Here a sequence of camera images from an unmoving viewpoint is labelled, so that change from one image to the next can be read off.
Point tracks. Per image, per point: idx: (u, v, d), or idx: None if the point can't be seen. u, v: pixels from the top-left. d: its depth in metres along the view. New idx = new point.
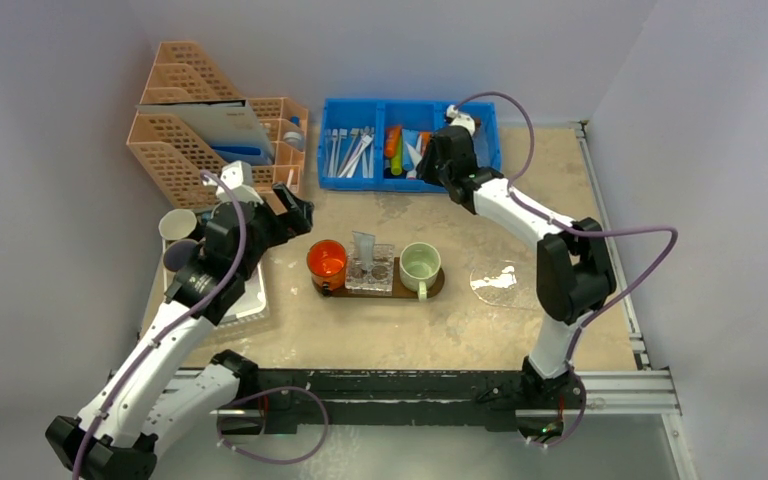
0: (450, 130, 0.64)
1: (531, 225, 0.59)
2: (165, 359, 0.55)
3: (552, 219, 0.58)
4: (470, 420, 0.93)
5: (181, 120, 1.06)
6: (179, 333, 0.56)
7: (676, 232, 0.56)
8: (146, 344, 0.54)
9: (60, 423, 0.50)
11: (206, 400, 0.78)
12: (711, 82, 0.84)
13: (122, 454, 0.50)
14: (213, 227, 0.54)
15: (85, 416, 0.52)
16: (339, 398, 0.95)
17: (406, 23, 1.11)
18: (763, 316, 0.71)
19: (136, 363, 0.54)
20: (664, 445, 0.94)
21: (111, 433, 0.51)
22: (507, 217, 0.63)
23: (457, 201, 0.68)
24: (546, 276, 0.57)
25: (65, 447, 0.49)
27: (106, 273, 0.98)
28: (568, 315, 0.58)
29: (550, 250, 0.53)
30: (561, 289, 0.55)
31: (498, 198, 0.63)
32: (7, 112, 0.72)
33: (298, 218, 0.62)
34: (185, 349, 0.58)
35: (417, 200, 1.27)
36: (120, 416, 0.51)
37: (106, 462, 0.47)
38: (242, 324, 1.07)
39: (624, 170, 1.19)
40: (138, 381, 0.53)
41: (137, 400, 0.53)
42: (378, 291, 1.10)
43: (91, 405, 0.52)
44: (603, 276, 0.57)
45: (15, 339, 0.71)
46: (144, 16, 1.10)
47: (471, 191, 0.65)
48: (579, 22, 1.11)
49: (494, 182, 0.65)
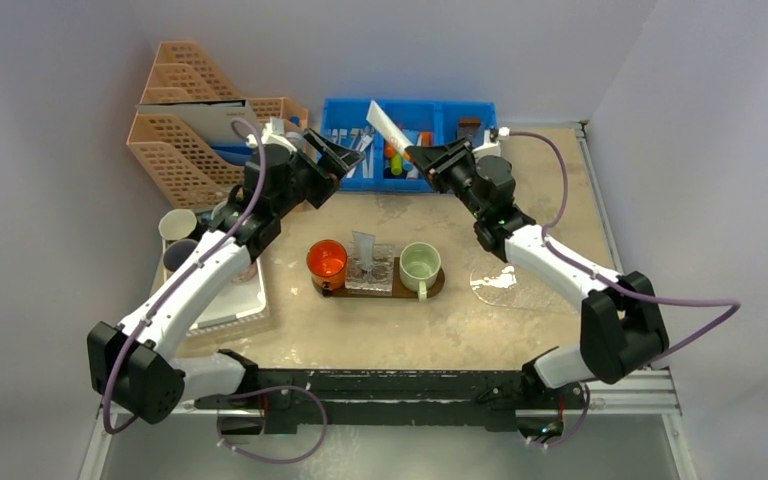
0: (496, 174, 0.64)
1: (572, 278, 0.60)
2: (207, 280, 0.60)
3: (595, 274, 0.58)
4: (470, 420, 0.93)
5: (181, 120, 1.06)
6: (222, 257, 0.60)
7: (735, 304, 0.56)
8: (191, 263, 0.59)
9: (103, 328, 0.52)
11: (215, 377, 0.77)
12: (711, 83, 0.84)
13: (161, 362, 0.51)
14: (251, 165, 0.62)
15: (128, 322, 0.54)
16: (338, 398, 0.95)
17: (407, 23, 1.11)
18: (763, 317, 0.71)
19: (180, 278, 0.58)
20: (664, 445, 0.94)
21: (155, 339, 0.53)
22: (543, 268, 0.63)
23: (485, 248, 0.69)
24: (593, 338, 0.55)
25: (107, 350, 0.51)
27: (106, 273, 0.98)
28: (616, 376, 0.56)
29: (598, 310, 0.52)
30: (610, 352, 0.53)
31: (532, 248, 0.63)
32: (6, 113, 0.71)
33: (335, 162, 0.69)
34: (226, 276, 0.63)
35: (417, 200, 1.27)
36: (164, 324, 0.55)
37: (147, 365, 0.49)
38: (242, 324, 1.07)
39: (624, 170, 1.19)
40: (181, 295, 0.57)
41: (179, 312, 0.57)
42: (378, 291, 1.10)
43: (135, 314, 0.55)
44: (653, 334, 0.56)
45: (14, 340, 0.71)
46: (143, 16, 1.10)
47: (503, 239, 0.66)
48: (579, 22, 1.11)
49: (526, 230, 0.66)
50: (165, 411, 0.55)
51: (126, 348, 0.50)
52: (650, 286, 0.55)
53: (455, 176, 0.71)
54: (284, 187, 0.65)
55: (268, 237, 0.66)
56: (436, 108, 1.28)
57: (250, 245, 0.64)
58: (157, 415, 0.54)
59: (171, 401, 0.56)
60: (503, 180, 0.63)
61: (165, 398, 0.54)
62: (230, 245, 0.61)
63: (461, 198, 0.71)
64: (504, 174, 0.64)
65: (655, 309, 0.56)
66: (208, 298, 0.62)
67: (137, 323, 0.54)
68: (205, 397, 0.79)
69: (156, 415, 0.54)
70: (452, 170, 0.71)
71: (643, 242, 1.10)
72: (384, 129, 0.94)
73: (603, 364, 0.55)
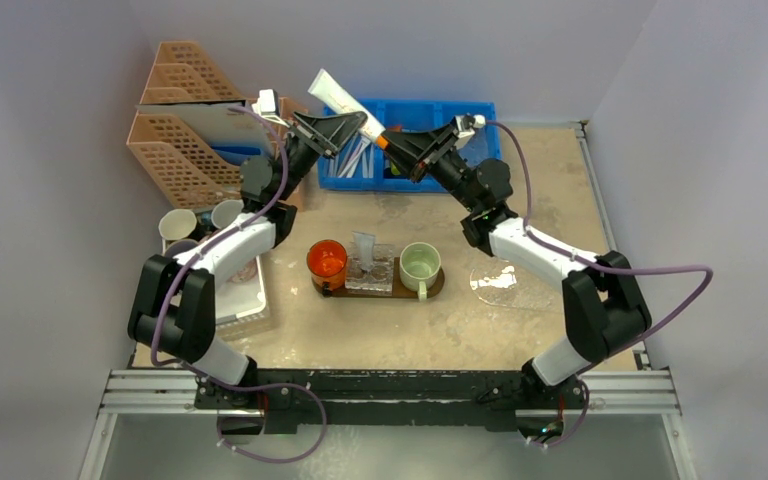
0: (496, 184, 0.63)
1: (553, 262, 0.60)
2: (247, 242, 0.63)
3: (574, 256, 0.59)
4: (470, 421, 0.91)
5: (181, 120, 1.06)
6: (259, 226, 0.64)
7: (710, 272, 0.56)
8: (234, 225, 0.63)
9: (159, 258, 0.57)
11: (227, 358, 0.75)
12: (712, 84, 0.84)
13: (211, 289, 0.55)
14: (248, 188, 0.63)
15: (181, 258, 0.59)
16: (338, 398, 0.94)
17: (407, 22, 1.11)
18: (765, 319, 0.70)
19: (225, 232, 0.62)
20: (664, 445, 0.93)
21: (207, 269, 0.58)
22: (527, 256, 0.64)
23: (471, 243, 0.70)
24: (575, 319, 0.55)
25: (160, 278, 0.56)
27: (106, 273, 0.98)
28: (599, 356, 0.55)
29: (577, 288, 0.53)
30: (594, 332, 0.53)
31: (514, 237, 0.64)
32: (6, 113, 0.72)
33: (324, 143, 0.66)
34: (258, 245, 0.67)
35: (417, 199, 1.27)
36: (210, 263, 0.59)
37: (201, 284, 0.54)
38: (242, 324, 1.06)
39: (623, 170, 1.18)
40: (224, 246, 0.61)
41: (224, 257, 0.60)
42: (377, 291, 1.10)
43: (187, 254, 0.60)
44: (635, 311, 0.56)
45: (14, 339, 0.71)
46: (143, 16, 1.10)
47: (488, 234, 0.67)
48: (579, 22, 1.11)
49: (509, 223, 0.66)
50: (198, 351, 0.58)
51: (180, 274, 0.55)
52: (628, 263, 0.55)
53: (445, 170, 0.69)
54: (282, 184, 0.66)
55: (291, 223, 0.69)
56: (436, 108, 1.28)
57: (276, 230, 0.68)
58: (191, 352, 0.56)
59: (203, 343, 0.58)
60: (502, 189, 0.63)
61: (201, 338, 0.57)
62: (265, 219, 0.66)
63: (450, 192, 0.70)
64: (503, 181, 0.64)
65: (635, 286, 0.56)
66: (241, 260, 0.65)
67: (191, 256, 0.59)
68: (223, 375, 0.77)
69: (191, 351, 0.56)
70: (442, 163, 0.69)
71: (642, 242, 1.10)
72: (337, 103, 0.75)
73: (588, 345, 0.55)
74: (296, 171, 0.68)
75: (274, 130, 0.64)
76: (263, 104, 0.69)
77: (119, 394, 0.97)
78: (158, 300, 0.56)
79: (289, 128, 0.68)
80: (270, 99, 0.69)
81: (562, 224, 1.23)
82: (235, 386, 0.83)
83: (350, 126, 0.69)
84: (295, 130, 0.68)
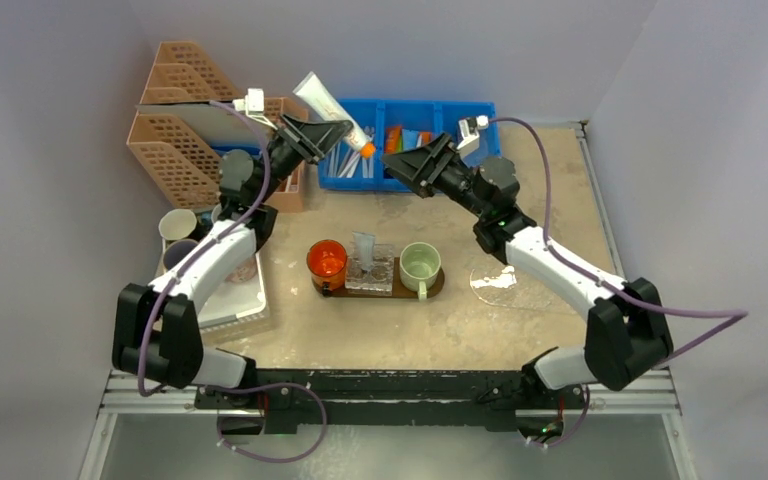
0: (499, 176, 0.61)
1: (577, 285, 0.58)
2: (226, 255, 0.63)
3: (601, 281, 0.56)
4: (470, 420, 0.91)
5: (181, 120, 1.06)
6: (237, 236, 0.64)
7: (739, 315, 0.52)
8: (210, 238, 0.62)
9: (134, 287, 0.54)
11: (223, 364, 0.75)
12: (712, 84, 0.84)
13: (193, 314, 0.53)
14: (226, 183, 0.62)
15: (157, 283, 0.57)
16: (338, 398, 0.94)
17: (407, 22, 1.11)
18: (765, 320, 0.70)
19: (202, 248, 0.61)
20: (664, 445, 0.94)
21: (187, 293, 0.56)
22: (546, 270, 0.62)
23: (486, 250, 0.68)
24: (600, 345, 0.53)
25: (138, 309, 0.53)
27: (106, 273, 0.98)
28: (621, 381, 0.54)
29: (606, 321, 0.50)
30: (617, 361, 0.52)
31: (534, 251, 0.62)
32: (6, 113, 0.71)
33: (309, 147, 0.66)
34: (238, 254, 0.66)
35: (417, 200, 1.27)
36: (191, 285, 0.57)
37: (182, 314, 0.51)
38: (242, 324, 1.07)
39: (623, 170, 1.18)
40: (202, 265, 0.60)
41: (204, 276, 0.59)
42: (378, 291, 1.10)
43: (163, 278, 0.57)
44: (657, 340, 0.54)
45: (14, 340, 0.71)
46: (143, 16, 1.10)
47: (503, 240, 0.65)
48: (579, 22, 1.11)
49: (527, 233, 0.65)
50: (187, 373, 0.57)
51: (159, 302, 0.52)
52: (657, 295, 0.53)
53: (449, 181, 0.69)
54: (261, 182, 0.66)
55: (272, 224, 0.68)
56: (436, 108, 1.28)
57: (256, 234, 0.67)
58: (180, 377, 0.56)
59: (192, 366, 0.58)
60: (509, 183, 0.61)
61: (188, 361, 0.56)
62: (242, 227, 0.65)
63: (459, 203, 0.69)
64: (508, 177, 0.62)
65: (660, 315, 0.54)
66: (220, 274, 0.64)
67: (168, 281, 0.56)
68: (220, 381, 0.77)
69: (179, 377, 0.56)
70: (444, 175, 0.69)
71: (642, 242, 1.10)
72: (325, 109, 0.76)
73: (608, 371, 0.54)
74: (278, 171, 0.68)
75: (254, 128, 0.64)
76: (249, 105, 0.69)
77: (119, 394, 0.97)
78: (139, 331, 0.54)
79: (276, 129, 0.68)
80: (257, 98, 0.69)
81: (562, 224, 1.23)
82: (234, 388, 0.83)
83: (337, 134, 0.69)
84: (281, 131, 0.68)
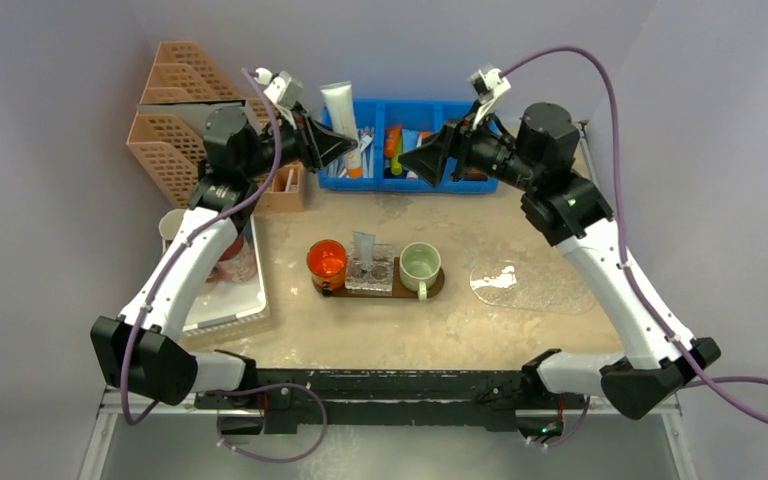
0: (552, 125, 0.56)
1: (644, 331, 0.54)
2: (199, 257, 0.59)
3: (675, 339, 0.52)
4: (470, 421, 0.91)
5: (181, 120, 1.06)
6: (209, 233, 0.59)
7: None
8: (179, 244, 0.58)
9: (104, 322, 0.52)
11: (222, 370, 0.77)
12: (712, 84, 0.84)
13: (170, 342, 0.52)
14: (211, 136, 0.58)
15: (128, 312, 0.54)
16: (338, 398, 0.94)
17: (407, 21, 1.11)
18: (766, 320, 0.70)
19: (171, 260, 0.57)
20: (664, 445, 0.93)
21: (159, 322, 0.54)
22: (607, 287, 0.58)
23: (542, 226, 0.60)
24: (633, 389, 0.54)
25: (113, 343, 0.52)
27: (106, 272, 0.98)
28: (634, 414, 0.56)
29: (668, 389, 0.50)
30: (643, 408, 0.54)
31: (606, 263, 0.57)
32: (6, 113, 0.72)
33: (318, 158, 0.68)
34: (217, 247, 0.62)
35: (417, 200, 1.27)
36: (165, 307, 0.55)
37: (159, 349, 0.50)
38: (242, 324, 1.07)
39: (623, 170, 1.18)
40: (174, 280, 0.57)
41: (178, 293, 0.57)
42: (377, 291, 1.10)
43: (133, 304, 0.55)
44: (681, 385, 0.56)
45: (14, 340, 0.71)
46: (143, 16, 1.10)
47: (561, 211, 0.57)
48: (579, 22, 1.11)
49: (601, 231, 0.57)
50: (183, 388, 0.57)
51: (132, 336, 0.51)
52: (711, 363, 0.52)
53: (483, 151, 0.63)
54: (248, 153, 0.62)
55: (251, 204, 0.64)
56: (436, 108, 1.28)
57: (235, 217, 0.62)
58: (175, 394, 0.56)
59: (186, 380, 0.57)
60: (558, 128, 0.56)
61: (180, 378, 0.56)
62: (219, 222, 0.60)
63: (498, 175, 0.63)
64: (558, 122, 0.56)
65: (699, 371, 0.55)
66: (201, 279, 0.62)
67: (137, 311, 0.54)
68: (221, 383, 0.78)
69: (174, 394, 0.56)
70: (478, 145, 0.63)
71: (642, 242, 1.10)
72: (341, 122, 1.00)
73: (626, 404, 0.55)
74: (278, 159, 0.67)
75: (265, 102, 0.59)
76: (277, 88, 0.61)
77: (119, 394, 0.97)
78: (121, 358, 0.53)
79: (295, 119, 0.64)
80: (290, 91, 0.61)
81: None
82: (235, 390, 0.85)
83: (342, 149, 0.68)
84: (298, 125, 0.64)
